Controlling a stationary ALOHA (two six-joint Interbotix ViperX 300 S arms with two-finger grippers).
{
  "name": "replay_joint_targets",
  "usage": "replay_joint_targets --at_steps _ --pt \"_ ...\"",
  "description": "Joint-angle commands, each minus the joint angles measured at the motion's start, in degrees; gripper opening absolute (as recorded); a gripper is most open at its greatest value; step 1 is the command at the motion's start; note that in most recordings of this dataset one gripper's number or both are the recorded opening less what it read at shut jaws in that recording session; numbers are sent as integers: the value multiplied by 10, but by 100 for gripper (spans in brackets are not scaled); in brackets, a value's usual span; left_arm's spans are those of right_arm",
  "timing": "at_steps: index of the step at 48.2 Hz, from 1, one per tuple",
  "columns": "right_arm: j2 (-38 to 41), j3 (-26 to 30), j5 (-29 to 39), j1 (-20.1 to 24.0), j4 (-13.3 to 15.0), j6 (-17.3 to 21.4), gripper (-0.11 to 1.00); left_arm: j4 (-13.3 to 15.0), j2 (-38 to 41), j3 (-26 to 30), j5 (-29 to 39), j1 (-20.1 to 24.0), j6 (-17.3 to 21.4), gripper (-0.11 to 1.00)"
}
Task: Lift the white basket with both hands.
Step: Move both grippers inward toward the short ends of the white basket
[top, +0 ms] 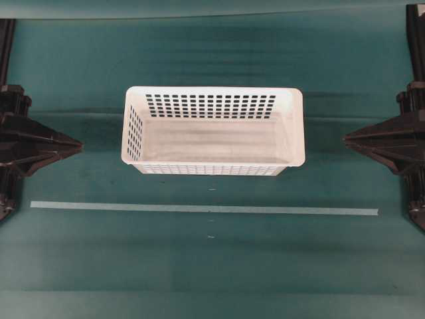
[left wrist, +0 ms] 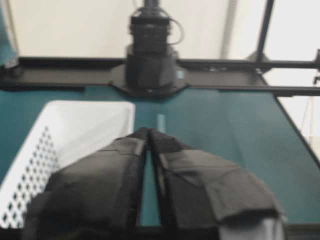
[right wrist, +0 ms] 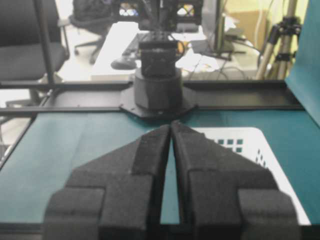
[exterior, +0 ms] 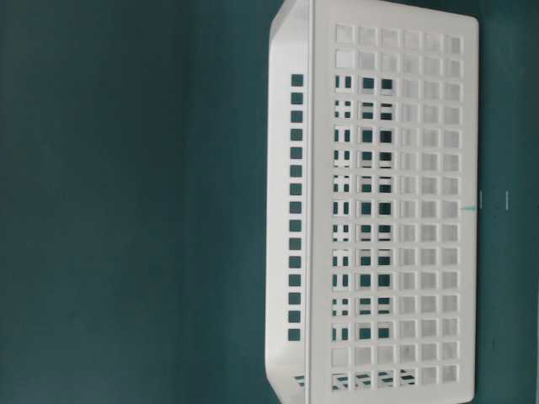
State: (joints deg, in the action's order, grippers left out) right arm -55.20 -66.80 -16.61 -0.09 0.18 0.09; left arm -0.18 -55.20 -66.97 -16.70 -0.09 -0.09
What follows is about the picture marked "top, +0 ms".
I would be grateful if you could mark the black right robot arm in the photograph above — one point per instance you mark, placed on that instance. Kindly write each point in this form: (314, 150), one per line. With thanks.
(398, 142)

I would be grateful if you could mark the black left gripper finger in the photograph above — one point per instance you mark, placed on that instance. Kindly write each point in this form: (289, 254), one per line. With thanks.
(25, 158)
(27, 128)

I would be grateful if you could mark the white perforated plastic basket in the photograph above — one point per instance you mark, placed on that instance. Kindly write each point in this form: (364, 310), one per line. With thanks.
(213, 130)

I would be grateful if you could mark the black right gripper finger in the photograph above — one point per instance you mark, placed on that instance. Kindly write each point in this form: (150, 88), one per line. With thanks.
(400, 127)
(396, 166)

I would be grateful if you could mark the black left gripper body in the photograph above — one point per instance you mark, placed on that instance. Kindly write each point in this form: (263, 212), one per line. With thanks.
(14, 103)

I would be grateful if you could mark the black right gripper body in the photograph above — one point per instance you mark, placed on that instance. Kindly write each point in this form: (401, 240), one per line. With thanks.
(411, 103)

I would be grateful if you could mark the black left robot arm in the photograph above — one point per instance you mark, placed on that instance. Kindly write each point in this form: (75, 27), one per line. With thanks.
(7, 34)

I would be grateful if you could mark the grey tape strip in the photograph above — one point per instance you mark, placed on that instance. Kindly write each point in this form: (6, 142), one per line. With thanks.
(204, 208)

